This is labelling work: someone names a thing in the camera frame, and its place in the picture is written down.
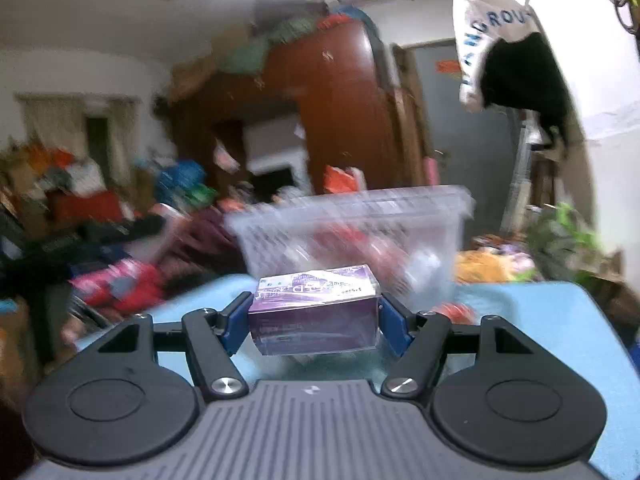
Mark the beige curtain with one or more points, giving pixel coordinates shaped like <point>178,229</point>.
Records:
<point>60,122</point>

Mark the red white wrapped ball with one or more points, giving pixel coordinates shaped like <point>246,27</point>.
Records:
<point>457,313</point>

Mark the maroon clothes pile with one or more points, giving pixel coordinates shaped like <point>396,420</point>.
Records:
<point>203,247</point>

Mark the green white plastic bag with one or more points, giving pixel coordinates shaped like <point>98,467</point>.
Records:
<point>562,245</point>

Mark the purple rectangular box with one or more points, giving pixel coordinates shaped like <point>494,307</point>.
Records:
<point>317,311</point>

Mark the white plastic laundry basket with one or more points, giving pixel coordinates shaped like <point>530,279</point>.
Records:
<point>408,237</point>

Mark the orange white hanging bag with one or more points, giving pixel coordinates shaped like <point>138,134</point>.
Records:
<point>342,181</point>

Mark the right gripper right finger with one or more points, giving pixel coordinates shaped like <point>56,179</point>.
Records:
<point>419,342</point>

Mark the blue plastic bags pile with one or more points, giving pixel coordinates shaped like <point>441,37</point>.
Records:
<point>183,187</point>

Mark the pink floral blanket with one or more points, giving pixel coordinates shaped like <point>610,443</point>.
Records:
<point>126,287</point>

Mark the grey door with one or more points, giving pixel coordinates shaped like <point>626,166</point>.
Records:
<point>474,150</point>

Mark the dark red wooden wardrobe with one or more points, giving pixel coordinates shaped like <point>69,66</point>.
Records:
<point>331,78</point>

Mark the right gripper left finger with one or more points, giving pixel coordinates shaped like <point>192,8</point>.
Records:
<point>212,338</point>

